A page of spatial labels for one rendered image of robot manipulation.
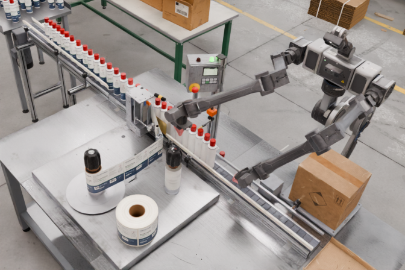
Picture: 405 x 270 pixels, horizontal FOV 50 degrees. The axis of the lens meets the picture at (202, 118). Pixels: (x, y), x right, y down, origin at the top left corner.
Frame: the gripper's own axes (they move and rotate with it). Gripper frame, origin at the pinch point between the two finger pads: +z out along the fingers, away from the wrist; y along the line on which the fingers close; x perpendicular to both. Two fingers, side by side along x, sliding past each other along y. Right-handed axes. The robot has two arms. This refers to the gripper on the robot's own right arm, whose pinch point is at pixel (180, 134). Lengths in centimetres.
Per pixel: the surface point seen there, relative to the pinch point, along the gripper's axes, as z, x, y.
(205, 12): 29, 156, -123
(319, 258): 35, 17, 85
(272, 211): 31, 19, 53
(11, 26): 31, 14, -206
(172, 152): 1.2, -11.2, 5.9
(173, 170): 12.5, -11.8, 7.7
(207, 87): -13.7, 26.4, -6.9
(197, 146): 21.2, 17.3, -1.9
